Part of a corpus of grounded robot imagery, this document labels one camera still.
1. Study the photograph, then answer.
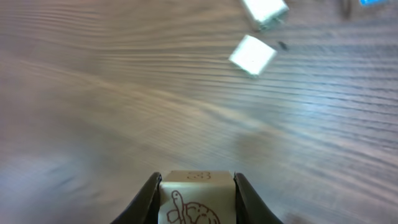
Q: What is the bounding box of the white green pattern block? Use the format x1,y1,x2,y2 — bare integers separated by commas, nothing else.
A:
241,0,289,31

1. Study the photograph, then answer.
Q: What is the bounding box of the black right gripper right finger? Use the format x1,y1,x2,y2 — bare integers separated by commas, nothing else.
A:
234,172,283,224

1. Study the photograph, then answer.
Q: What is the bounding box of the white green Z block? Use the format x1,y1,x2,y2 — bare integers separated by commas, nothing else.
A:
228,35,277,77

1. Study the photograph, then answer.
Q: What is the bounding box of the white plain letter block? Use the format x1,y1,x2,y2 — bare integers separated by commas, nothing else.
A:
158,170,237,224

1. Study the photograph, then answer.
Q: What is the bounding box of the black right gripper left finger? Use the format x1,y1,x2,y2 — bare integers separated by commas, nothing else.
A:
111,172,162,224

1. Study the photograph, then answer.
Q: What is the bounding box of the blue letter block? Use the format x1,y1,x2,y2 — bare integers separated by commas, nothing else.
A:
359,0,389,7

